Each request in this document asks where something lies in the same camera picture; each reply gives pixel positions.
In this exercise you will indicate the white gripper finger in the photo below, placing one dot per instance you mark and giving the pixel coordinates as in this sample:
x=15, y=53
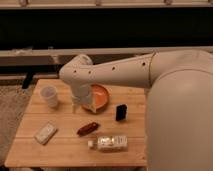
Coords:
x=74, y=107
x=92, y=107

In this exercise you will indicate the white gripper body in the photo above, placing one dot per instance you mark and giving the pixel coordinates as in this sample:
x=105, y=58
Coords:
x=81, y=94

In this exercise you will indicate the orange ceramic bowl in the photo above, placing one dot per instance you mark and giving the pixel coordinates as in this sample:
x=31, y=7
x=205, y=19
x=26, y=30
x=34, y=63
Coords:
x=100, y=97

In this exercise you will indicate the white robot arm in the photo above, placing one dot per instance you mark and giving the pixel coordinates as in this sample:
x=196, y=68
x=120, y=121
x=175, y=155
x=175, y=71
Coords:
x=179, y=109

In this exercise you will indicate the brown snack bar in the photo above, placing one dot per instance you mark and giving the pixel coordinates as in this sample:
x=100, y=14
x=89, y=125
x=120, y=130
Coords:
x=87, y=129

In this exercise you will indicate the translucent plastic cup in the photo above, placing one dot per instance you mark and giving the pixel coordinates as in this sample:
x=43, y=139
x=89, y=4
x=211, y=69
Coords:
x=49, y=95

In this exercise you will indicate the small black box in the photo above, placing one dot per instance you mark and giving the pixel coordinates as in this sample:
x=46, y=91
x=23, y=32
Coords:
x=121, y=111

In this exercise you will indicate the white rectangular packet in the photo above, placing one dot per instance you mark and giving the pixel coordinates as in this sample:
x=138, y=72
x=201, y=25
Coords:
x=45, y=133

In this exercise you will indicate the wooden table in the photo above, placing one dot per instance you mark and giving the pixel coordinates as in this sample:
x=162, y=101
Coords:
x=66, y=148

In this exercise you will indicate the clear plastic bottle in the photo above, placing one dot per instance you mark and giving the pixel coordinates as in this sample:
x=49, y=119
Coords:
x=109, y=143

